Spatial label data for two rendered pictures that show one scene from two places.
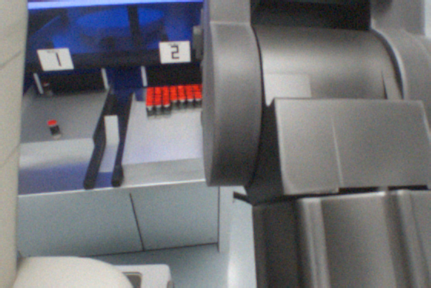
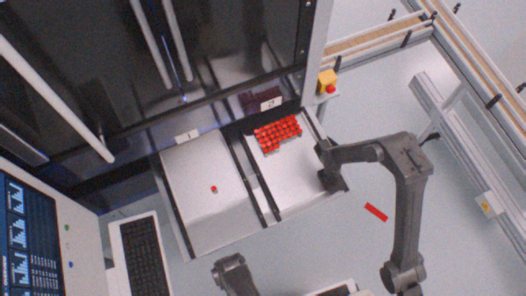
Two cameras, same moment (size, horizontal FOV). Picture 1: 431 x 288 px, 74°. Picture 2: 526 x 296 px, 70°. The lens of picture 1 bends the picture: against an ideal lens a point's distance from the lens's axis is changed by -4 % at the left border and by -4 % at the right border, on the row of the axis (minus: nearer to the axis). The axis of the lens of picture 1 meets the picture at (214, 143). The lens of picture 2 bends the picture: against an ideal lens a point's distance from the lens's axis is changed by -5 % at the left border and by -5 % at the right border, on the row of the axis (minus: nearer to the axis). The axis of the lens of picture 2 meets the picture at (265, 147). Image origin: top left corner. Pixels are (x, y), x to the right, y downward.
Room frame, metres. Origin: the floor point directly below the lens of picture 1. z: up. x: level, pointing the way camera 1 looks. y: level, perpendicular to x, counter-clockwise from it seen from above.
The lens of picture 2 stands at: (0.14, 0.34, 2.32)
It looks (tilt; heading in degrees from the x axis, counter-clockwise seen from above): 67 degrees down; 344
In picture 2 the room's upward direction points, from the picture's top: straight up
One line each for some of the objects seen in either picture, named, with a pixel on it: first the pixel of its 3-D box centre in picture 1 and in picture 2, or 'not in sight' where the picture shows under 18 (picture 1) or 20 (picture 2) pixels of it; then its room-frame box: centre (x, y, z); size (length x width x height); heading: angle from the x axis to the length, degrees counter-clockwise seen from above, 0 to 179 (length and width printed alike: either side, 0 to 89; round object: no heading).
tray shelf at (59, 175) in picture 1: (118, 129); (247, 170); (0.67, 0.26, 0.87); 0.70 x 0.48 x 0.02; 98
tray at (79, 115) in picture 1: (58, 112); (200, 168); (0.72, 0.44, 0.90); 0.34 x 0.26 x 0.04; 8
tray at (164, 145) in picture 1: (180, 123); (291, 159); (0.66, 0.09, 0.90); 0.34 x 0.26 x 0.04; 8
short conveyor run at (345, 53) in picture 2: not in sight; (364, 43); (1.09, -0.39, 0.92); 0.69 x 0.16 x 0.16; 98
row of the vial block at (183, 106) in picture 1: (178, 105); (282, 140); (0.74, 0.10, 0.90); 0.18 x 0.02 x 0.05; 98
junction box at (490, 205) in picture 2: not in sight; (489, 204); (0.30, -0.86, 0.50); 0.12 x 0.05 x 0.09; 8
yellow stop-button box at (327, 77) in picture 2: not in sight; (325, 80); (0.91, -0.13, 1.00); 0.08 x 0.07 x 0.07; 8
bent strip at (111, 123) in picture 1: (108, 142); (259, 193); (0.56, 0.25, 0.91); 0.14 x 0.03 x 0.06; 7
